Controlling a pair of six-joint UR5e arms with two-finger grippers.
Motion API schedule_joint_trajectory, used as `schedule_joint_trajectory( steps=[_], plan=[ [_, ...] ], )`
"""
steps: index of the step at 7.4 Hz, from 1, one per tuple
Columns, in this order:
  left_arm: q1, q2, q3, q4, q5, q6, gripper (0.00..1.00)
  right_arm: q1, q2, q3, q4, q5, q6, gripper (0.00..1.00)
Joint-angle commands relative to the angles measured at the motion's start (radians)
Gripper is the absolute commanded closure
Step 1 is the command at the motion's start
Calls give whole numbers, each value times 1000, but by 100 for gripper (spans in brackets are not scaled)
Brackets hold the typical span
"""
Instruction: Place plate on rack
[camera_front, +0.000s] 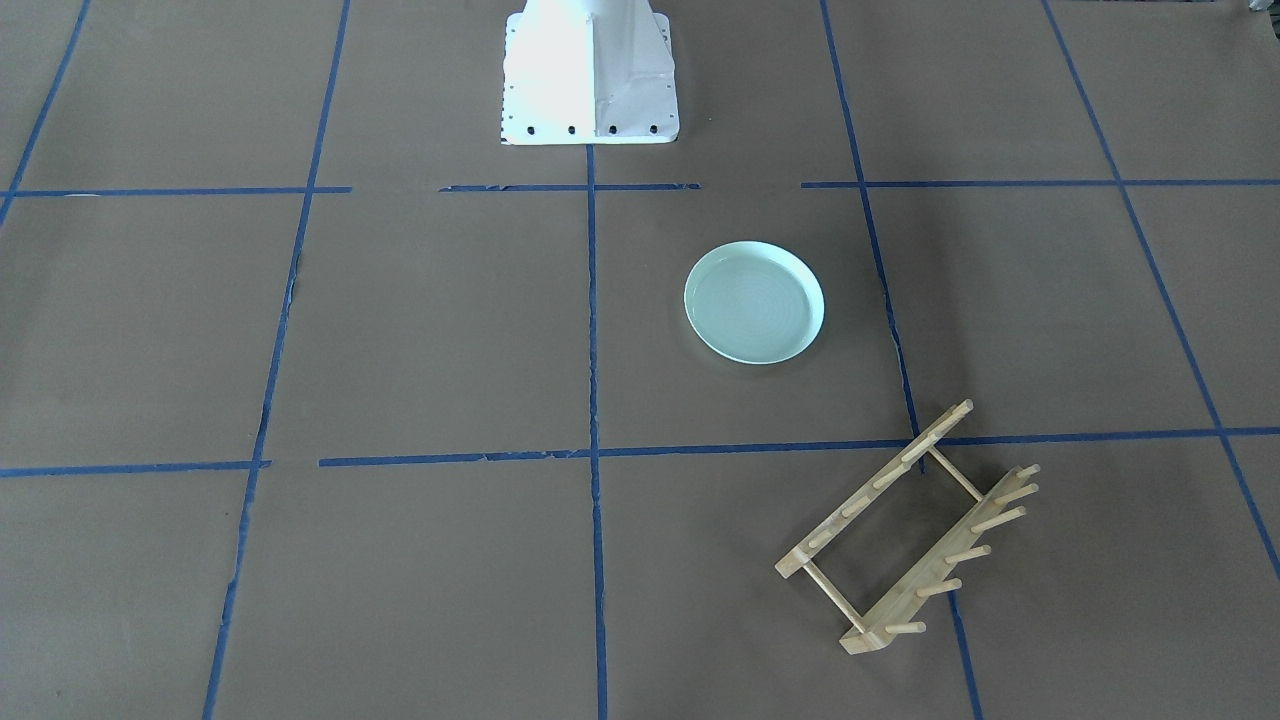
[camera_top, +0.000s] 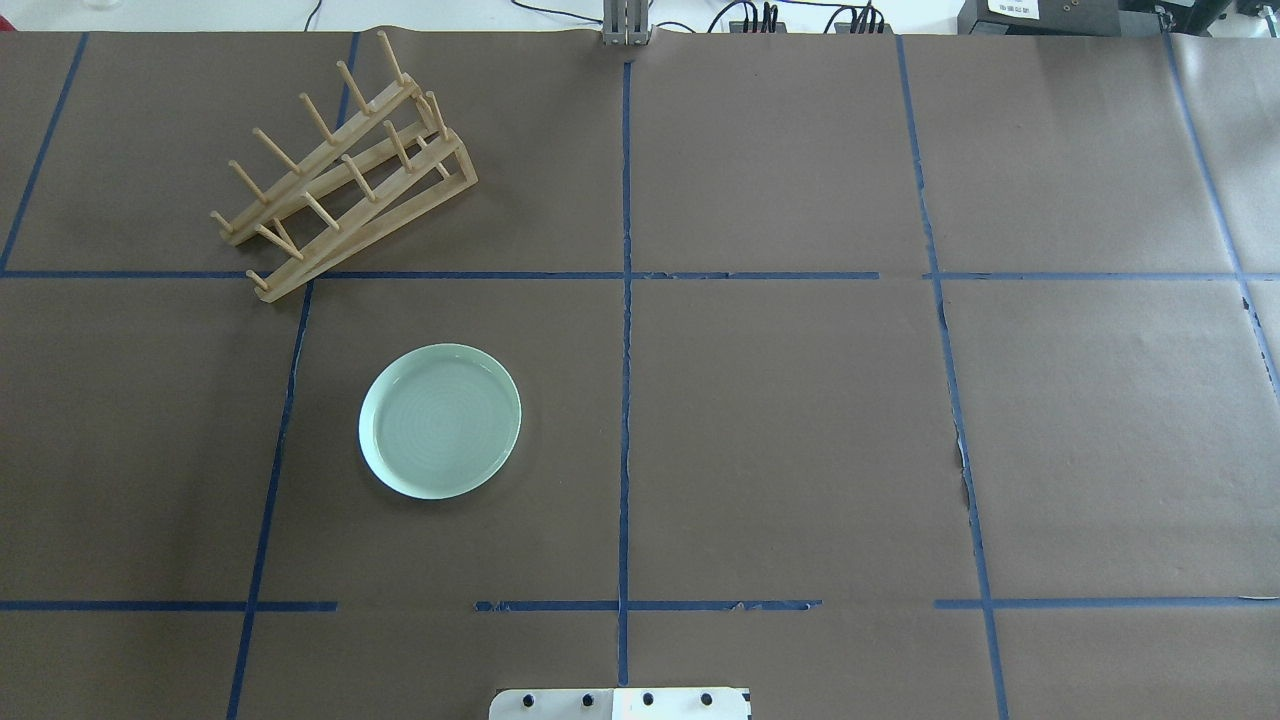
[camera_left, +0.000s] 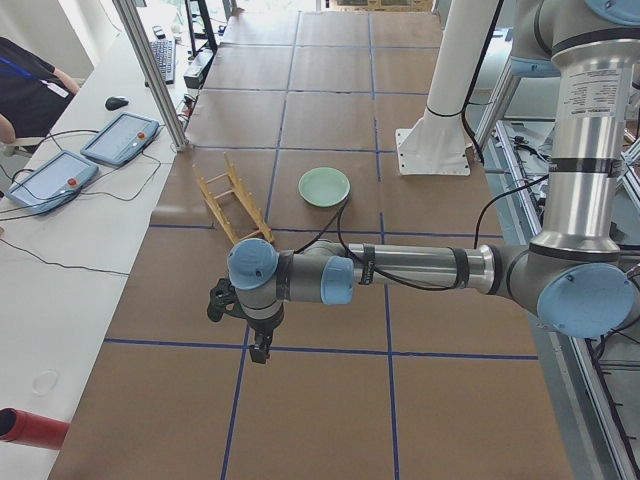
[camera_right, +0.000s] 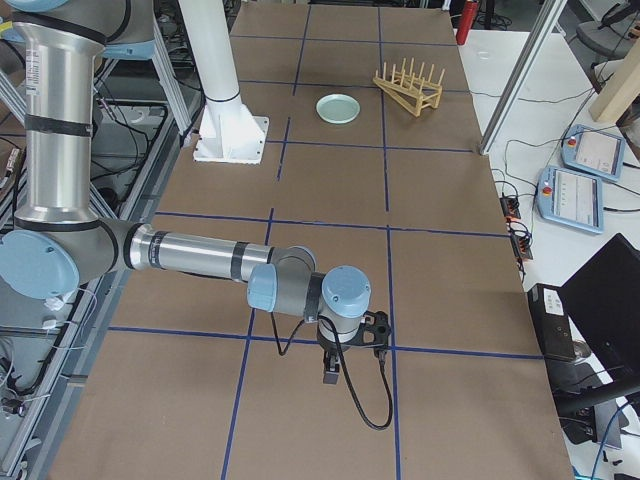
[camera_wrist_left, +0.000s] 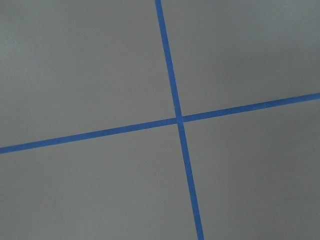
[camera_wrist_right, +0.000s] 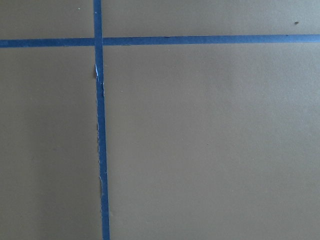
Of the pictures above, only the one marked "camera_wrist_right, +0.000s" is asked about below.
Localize blue tape strip lengthwise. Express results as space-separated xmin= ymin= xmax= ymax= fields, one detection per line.
xmin=93 ymin=0 xmax=110 ymax=240

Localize blue tape strip crosswise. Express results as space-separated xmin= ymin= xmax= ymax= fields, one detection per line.
xmin=0 ymin=34 xmax=320 ymax=48

